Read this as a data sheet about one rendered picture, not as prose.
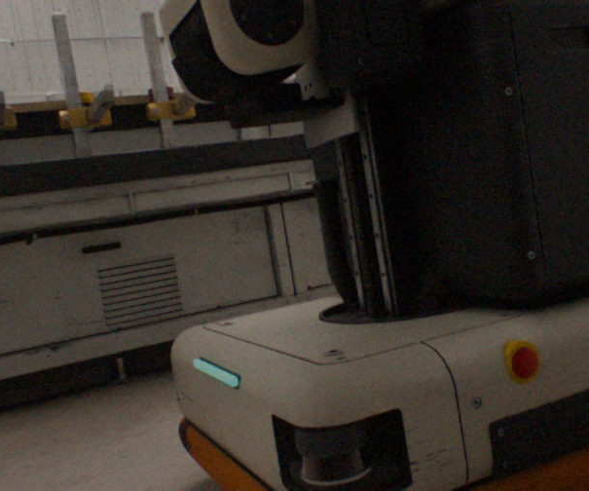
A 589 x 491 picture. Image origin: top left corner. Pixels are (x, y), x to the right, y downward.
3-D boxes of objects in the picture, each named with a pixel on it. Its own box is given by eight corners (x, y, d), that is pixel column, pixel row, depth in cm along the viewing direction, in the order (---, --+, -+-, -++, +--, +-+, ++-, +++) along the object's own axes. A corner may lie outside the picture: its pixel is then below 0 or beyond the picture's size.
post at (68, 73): (95, 182, 192) (64, 11, 190) (83, 183, 191) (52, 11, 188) (93, 183, 196) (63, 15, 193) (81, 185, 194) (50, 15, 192)
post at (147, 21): (180, 170, 203) (153, 9, 200) (169, 172, 201) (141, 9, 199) (177, 172, 206) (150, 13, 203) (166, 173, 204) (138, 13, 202)
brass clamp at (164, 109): (196, 115, 204) (193, 98, 203) (152, 119, 198) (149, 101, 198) (190, 119, 209) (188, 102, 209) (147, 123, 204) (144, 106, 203)
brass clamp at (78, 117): (112, 123, 193) (109, 105, 193) (62, 127, 188) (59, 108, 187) (108, 127, 199) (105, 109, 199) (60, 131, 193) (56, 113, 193)
